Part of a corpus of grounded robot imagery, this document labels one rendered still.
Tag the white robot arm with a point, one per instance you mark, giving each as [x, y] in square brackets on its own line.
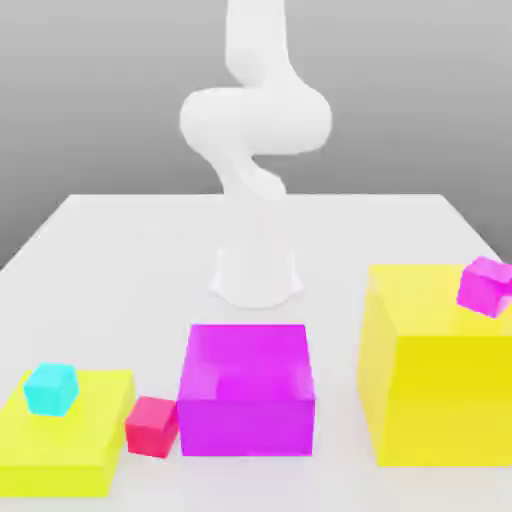
[256, 120]

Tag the tall large yellow box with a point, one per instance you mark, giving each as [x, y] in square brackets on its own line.
[436, 384]

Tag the small cyan cube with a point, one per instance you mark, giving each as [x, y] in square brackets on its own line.
[50, 390]

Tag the small magenta cube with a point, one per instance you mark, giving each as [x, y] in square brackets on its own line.
[482, 290]

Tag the small red cube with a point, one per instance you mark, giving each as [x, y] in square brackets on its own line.
[151, 426]

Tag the large magenta box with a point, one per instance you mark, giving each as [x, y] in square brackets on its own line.
[246, 404]

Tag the low large yellow box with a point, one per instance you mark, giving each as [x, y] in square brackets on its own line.
[68, 448]

